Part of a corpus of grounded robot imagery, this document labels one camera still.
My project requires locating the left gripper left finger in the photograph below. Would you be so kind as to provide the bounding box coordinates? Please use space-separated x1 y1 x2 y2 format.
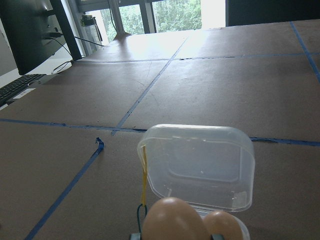
129 232 142 240

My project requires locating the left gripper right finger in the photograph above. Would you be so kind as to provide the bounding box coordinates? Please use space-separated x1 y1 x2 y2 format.
211 234 224 240

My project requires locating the brown egg from bowl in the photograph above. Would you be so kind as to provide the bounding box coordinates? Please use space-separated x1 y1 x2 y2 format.
141 197 212 240

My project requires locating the brown egg in box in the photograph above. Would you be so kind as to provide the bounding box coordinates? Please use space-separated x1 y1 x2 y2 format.
202 210 244 240

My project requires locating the clear plastic egg box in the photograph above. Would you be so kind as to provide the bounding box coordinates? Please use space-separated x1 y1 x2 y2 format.
136 123 256 240

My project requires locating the black keyboard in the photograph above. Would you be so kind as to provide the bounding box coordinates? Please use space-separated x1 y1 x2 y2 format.
0 74 46 106

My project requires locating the water bottle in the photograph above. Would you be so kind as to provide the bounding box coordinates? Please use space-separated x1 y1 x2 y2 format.
81 14 103 53

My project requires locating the black monitor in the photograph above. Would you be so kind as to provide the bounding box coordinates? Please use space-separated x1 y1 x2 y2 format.
0 0 82 75

